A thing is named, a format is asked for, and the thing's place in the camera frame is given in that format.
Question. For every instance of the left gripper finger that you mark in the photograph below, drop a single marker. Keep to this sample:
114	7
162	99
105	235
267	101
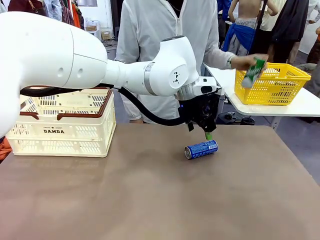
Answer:
208	128
190	126

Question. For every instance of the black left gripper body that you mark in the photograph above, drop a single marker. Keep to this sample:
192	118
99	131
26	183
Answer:
202	110

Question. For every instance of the blue drink can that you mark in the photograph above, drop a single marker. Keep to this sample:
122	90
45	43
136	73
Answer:
201	149

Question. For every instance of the green and white drink can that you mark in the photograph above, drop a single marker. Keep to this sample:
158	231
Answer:
252	73

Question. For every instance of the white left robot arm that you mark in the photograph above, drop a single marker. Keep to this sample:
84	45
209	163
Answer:
37	55

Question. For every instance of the person left forearm white sleeve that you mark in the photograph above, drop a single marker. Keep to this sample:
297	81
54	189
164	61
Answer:
220	58

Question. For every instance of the yellow plastic basket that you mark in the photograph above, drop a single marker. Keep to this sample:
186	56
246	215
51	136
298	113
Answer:
275	87

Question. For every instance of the cream plastic shopping basket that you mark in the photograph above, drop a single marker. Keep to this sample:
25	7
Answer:
62	140

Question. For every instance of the person left hand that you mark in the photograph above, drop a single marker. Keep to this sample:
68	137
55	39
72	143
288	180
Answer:
242	62

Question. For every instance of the black objects under side table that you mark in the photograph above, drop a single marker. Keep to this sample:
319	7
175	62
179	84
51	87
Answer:
246	121

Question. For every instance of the white side table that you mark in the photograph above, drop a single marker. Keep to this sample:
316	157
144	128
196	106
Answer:
275	110

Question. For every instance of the person in white jacket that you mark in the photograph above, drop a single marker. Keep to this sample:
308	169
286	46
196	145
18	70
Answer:
150	37

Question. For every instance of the mannequin with blue cloth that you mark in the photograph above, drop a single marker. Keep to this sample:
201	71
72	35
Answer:
246	27

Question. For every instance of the person in blue shirt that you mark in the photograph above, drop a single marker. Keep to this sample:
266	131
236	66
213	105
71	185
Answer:
223	7

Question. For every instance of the cardboard box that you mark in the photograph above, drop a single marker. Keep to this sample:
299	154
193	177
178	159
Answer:
106	35
91	28

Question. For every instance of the black hanging garment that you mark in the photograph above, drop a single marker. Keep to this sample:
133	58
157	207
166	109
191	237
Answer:
290	25

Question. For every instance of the person in brown top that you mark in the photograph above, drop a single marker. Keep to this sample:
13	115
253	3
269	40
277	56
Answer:
315	50

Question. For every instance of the orange hanging garment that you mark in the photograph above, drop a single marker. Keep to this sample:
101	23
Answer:
75	15

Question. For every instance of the patterned hanging garment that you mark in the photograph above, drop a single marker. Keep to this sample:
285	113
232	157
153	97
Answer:
66	12

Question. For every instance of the light blue hanging shirt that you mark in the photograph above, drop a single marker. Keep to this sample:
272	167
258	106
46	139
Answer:
53	10

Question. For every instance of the orange cloth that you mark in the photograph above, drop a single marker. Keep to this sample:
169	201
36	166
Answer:
5	150

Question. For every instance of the dark red apron garment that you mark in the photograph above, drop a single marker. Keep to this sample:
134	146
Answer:
25	6

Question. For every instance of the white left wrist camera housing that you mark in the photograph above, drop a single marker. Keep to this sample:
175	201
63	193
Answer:
205	83

